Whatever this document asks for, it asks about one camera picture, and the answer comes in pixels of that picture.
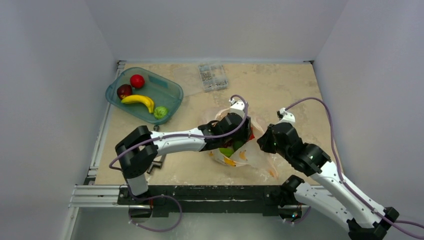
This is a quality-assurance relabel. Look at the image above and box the translucent orange plastic bag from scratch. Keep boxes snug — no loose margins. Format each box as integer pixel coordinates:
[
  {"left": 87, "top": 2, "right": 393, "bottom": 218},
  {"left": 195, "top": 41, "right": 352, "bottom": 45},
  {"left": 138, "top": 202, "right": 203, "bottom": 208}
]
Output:
[{"left": 205, "top": 115, "right": 280, "bottom": 180}]

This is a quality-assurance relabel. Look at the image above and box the green fake custard apple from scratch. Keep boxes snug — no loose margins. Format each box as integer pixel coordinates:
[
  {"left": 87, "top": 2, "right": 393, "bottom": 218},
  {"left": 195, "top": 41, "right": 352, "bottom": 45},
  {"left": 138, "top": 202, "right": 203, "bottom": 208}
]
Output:
[{"left": 153, "top": 106, "right": 169, "bottom": 120}]

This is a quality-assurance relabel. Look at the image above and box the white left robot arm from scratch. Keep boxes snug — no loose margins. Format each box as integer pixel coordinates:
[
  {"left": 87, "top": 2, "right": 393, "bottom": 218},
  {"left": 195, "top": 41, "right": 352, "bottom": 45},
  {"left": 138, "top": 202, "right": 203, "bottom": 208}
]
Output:
[{"left": 115, "top": 113, "right": 252, "bottom": 205}]

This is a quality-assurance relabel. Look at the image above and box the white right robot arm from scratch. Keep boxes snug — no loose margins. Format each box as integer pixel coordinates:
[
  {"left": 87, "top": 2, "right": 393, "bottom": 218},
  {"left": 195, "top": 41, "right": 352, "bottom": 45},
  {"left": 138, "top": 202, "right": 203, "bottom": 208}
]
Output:
[{"left": 257, "top": 122, "right": 400, "bottom": 240}]

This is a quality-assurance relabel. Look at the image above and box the green fake lime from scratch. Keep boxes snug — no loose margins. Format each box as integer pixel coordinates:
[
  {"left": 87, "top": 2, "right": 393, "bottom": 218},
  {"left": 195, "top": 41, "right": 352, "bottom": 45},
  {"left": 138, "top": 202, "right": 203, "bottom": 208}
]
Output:
[{"left": 232, "top": 140, "right": 246, "bottom": 152}]

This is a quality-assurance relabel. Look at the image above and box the green fake mango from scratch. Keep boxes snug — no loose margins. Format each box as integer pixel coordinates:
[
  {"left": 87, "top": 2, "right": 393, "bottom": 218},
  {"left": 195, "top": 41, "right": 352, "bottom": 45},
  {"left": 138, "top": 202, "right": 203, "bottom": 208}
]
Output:
[{"left": 219, "top": 147, "right": 235, "bottom": 158}]

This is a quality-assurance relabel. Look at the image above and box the yellow fake banana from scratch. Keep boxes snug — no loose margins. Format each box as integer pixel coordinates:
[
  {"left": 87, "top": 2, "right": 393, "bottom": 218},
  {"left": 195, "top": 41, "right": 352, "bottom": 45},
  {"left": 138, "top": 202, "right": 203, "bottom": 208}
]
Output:
[{"left": 121, "top": 94, "right": 155, "bottom": 114}]

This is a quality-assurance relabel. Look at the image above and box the dark red fake apple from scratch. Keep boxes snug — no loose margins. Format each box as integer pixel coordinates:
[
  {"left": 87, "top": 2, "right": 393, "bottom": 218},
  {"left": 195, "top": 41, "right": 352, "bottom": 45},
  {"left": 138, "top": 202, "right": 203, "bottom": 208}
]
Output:
[{"left": 116, "top": 84, "right": 133, "bottom": 100}]

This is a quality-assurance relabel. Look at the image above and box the clear screw organizer box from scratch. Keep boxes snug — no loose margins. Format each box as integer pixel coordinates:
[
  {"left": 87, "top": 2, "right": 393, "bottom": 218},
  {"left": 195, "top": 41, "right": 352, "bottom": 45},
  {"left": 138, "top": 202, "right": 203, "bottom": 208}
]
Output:
[{"left": 197, "top": 61, "right": 229, "bottom": 92}]

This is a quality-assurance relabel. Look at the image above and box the teal plastic tray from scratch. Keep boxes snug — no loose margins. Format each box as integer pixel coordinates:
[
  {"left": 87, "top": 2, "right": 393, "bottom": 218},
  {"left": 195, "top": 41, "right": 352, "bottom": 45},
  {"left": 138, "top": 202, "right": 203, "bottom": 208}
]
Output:
[{"left": 105, "top": 67, "right": 184, "bottom": 125}]

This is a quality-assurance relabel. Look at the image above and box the black metal clamp tool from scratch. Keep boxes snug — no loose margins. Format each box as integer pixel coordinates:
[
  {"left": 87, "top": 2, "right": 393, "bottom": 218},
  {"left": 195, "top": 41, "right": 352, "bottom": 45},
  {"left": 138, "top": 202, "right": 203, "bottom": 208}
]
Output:
[{"left": 146, "top": 125, "right": 166, "bottom": 175}]

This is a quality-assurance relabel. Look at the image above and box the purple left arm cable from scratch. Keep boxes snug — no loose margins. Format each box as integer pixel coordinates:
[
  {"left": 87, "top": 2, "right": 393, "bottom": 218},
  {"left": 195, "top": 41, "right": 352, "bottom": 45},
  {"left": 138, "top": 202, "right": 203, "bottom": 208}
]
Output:
[{"left": 108, "top": 94, "right": 249, "bottom": 172}]

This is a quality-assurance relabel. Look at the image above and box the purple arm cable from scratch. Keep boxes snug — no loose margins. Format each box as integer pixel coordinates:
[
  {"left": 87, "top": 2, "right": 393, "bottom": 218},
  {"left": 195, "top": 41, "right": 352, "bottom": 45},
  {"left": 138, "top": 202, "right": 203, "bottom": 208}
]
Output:
[
  {"left": 285, "top": 96, "right": 424, "bottom": 240},
  {"left": 108, "top": 94, "right": 249, "bottom": 172}
]

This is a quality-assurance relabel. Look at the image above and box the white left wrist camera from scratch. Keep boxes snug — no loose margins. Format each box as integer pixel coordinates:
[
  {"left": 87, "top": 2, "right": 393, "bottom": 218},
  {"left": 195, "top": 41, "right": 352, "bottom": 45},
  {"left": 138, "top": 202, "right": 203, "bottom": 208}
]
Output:
[{"left": 229, "top": 98, "right": 247, "bottom": 118}]

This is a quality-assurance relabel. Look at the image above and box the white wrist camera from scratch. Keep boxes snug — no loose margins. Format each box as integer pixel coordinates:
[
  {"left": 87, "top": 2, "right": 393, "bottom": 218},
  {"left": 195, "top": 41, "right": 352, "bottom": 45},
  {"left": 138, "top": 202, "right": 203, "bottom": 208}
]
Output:
[
  {"left": 229, "top": 98, "right": 247, "bottom": 118},
  {"left": 277, "top": 107, "right": 296, "bottom": 125}
]

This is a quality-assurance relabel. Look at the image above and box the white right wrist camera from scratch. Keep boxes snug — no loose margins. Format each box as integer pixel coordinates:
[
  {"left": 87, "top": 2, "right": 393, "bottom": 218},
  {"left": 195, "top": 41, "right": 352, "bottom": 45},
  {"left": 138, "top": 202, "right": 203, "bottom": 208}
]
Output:
[{"left": 277, "top": 107, "right": 296, "bottom": 125}]

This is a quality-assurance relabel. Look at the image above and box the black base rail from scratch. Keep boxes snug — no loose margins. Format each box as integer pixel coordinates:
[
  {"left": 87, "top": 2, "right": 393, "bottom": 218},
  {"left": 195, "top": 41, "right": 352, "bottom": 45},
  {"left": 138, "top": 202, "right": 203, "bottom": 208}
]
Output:
[{"left": 117, "top": 185, "right": 308, "bottom": 221}]

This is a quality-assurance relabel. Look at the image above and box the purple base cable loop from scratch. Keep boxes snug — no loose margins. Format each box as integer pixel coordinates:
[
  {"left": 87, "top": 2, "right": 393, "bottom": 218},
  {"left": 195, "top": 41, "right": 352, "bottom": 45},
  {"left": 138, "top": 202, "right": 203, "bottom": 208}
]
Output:
[{"left": 127, "top": 191, "right": 185, "bottom": 233}]

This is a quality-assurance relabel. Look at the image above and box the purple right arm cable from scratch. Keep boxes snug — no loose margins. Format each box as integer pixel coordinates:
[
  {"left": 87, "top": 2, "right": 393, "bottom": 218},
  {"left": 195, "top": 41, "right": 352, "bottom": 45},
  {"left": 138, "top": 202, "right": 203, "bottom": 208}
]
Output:
[{"left": 285, "top": 96, "right": 424, "bottom": 240}]

